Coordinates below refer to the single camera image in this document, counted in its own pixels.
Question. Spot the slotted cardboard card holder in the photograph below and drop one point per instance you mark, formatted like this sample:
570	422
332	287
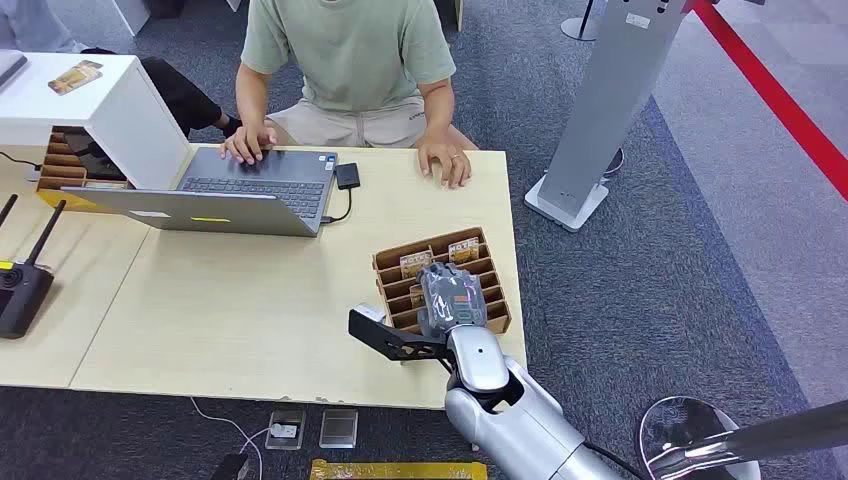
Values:
480	262
63	162

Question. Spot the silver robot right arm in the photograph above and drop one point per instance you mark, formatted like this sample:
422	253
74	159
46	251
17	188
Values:
517	424

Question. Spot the floor socket with plug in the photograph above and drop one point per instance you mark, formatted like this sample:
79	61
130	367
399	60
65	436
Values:
286	429

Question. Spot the black square adapter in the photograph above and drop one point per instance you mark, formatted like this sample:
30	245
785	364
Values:
347	176

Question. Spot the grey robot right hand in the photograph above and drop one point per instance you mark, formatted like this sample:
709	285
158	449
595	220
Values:
452	298

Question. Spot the black device with antennas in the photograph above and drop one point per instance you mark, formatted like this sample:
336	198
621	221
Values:
23	291

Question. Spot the person's right hand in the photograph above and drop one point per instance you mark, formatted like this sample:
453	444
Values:
248	142

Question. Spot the person's left hand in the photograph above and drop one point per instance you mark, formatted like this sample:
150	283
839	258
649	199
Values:
445	159

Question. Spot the closed metal floor socket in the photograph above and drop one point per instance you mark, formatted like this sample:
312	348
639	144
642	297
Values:
338	428

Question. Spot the grey flat device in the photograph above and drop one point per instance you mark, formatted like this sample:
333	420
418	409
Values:
10	66

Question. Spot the brown hotel key card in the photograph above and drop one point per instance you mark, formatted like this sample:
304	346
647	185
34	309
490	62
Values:
464	250
416	297
75	77
415	262

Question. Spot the black power brick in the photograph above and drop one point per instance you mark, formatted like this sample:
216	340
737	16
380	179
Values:
230	467

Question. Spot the white box shelf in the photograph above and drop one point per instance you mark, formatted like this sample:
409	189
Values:
126	112

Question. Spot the red barrier belt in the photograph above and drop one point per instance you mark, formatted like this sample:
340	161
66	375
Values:
775	99

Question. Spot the person in dark trousers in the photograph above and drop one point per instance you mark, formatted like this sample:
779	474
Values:
172	93

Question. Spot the grey open laptop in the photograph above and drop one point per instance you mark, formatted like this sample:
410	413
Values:
252	192

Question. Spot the grey kiosk stand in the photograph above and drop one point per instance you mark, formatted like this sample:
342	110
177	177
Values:
609	99

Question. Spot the round stanchion base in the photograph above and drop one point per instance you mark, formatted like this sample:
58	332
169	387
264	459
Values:
580	26

